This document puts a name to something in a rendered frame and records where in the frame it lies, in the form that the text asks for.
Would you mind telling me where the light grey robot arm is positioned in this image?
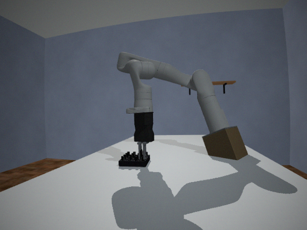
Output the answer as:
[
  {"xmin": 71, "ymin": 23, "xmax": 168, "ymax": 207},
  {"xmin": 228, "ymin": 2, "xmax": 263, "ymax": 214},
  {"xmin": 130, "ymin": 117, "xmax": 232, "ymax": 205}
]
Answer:
[{"xmin": 117, "ymin": 52, "xmax": 230, "ymax": 133}]

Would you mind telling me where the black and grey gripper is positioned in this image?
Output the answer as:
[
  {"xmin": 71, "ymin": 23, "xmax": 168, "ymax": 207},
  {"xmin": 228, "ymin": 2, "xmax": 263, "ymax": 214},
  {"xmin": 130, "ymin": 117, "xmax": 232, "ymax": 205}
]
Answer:
[{"xmin": 126, "ymin": 99, "xmax": 154, "ymax": 160}]

